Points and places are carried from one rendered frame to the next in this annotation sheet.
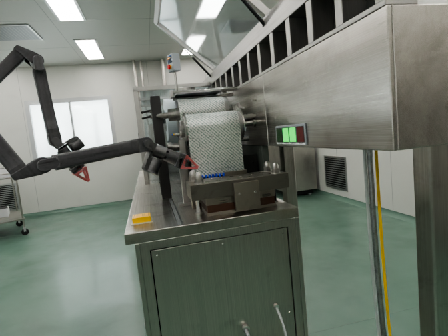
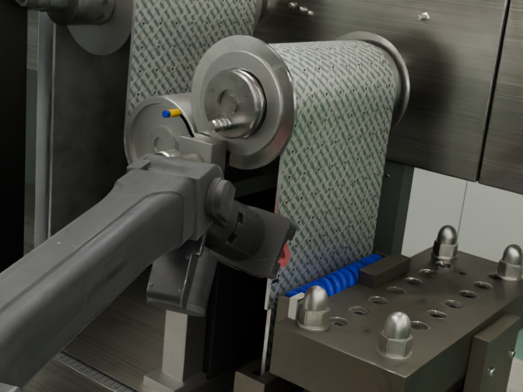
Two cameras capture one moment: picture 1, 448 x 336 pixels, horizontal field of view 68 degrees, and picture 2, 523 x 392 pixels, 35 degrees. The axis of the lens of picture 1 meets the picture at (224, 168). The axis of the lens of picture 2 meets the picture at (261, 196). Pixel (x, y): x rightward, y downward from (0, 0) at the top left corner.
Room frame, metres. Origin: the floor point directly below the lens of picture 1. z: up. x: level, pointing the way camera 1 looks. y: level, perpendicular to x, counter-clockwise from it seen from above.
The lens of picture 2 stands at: (0.80, 0.74, 1.42)
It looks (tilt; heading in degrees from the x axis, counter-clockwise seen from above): 17 degrees down; 318
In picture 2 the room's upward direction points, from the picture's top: 6 degrees clockwise
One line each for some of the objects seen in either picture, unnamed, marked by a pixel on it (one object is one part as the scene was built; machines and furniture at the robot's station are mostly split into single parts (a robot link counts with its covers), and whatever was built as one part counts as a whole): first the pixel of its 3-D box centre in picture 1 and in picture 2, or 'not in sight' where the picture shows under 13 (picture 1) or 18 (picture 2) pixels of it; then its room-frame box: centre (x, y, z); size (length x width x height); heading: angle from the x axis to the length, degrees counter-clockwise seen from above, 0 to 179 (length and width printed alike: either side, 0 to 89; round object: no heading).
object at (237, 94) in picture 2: (182, 129); (234, 103); (1.50, 0.17, 1.25); 0.07 x 0.02 x 0.07; 12
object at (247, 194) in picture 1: (247, 195); (492, 369); (1.28, -0.08, 0.97); 0.10 x 0.03 x 0.11; 102
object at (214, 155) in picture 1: (217, 157); (330, 214); (1.47, 0.02, 1.11); 0.23 x 0.01 x 0.18; 102
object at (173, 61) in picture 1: (172, 63); not in sight; (2.05, 0.24, 1.66); 0.07 x 0.07 x 0.10; 36
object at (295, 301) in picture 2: not in sight; (299, 306); (1.40, 0.13, 1.04); 0.02 x 0.01 x 0.02; 102
